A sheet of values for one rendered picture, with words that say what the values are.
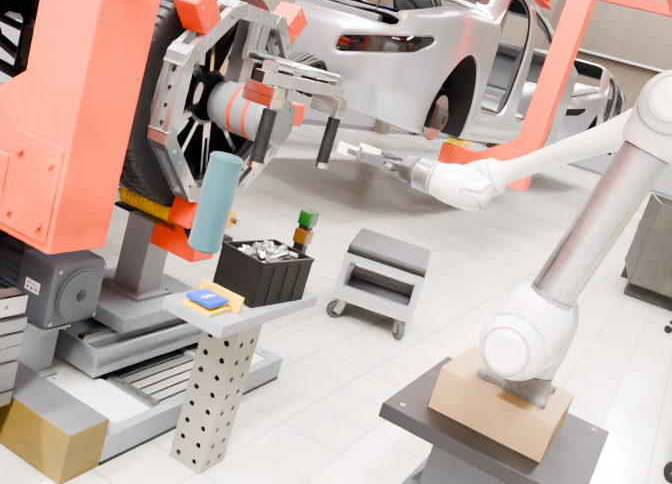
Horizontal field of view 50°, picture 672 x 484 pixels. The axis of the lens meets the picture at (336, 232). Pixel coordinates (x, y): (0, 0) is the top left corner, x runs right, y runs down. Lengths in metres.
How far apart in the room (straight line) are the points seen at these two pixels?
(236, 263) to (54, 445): 0.57
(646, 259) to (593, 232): 4.08
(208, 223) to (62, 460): 0.66
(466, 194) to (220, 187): 0.63
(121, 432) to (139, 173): 0.65
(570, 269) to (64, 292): 1.18
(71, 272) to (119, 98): 0.52
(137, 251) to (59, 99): 0.79
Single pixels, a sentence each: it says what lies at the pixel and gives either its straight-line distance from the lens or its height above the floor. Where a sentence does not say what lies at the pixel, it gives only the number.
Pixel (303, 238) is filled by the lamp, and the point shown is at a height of 0.59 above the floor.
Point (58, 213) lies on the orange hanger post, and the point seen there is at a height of 0.61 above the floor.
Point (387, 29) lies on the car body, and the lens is 4.52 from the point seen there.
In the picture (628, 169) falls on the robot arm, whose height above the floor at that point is 1.01.
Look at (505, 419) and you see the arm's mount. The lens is 1.85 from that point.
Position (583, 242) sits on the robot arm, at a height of 0.84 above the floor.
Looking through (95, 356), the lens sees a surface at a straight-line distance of 2.03.
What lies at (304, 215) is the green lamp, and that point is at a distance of 1.90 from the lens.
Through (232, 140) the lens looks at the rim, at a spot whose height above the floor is 0.72.
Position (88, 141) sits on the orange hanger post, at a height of 0.76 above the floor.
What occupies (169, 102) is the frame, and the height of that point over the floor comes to 0.84.
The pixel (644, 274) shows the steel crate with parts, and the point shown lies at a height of 0.21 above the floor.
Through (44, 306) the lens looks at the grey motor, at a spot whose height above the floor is 0.30.
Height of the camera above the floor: 1.06
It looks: 13 degrees down
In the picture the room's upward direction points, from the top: 17 degrees clockwise
